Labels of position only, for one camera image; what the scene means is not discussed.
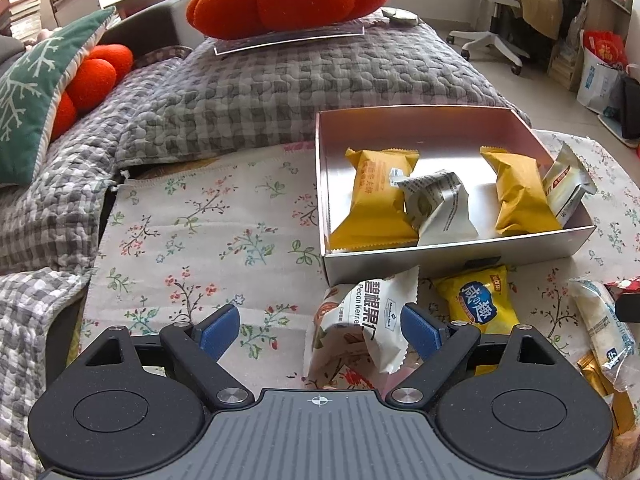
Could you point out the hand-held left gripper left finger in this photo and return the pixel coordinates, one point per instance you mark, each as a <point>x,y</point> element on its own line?
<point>220,332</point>

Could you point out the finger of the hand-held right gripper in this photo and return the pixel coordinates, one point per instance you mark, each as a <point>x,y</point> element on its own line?
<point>629,307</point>

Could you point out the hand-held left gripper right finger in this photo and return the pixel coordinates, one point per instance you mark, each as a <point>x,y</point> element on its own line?
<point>420,331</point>

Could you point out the white nut snack packet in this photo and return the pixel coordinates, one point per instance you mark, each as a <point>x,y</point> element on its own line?
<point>360,320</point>

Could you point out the pink cardboard box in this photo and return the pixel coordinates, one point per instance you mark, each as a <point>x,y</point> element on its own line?
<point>400,130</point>

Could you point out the red snack packet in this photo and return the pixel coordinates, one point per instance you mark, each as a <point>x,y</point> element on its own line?
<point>625,286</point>

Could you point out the translucent white snack packet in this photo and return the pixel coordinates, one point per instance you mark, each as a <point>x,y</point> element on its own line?
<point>600,325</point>

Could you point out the small yellow blue-label packet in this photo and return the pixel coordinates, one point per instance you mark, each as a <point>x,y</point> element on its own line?
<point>475,300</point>

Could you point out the gold snack packet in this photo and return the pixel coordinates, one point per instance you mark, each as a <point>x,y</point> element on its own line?
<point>595,370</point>

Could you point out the floral tablecloth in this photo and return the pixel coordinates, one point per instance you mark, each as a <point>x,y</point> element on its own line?
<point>200,240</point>

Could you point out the crumpled white grey snack packet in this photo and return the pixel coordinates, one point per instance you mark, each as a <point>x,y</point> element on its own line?
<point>440,210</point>

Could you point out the white silver snack packet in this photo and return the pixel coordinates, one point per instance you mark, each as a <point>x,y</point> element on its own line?
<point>567,185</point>

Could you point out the yellow printed snack packet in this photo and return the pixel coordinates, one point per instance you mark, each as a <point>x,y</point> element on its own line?
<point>375,195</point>

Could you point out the plain yellow snack packet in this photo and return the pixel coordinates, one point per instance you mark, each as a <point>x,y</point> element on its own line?
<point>515,190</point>

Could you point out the black bag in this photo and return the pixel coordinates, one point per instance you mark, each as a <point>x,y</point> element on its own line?
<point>631,105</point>

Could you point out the white blue shopping bag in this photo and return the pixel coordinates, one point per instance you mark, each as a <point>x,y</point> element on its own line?
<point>597,85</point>

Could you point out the grey checkered quilt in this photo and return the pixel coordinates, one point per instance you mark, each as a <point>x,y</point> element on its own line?
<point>280,90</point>

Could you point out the red paper bag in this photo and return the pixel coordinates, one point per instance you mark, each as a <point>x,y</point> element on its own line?
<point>605,47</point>

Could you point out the small orange pumpkin cushion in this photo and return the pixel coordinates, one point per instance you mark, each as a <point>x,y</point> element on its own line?
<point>95,80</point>

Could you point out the green snowflake pillow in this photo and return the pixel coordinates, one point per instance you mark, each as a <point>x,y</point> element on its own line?
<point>25,110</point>

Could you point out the tan coat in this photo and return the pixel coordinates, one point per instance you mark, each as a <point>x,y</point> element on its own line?
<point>542,5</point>

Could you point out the silvery foil object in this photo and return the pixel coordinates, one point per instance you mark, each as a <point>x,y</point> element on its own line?
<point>400,16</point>

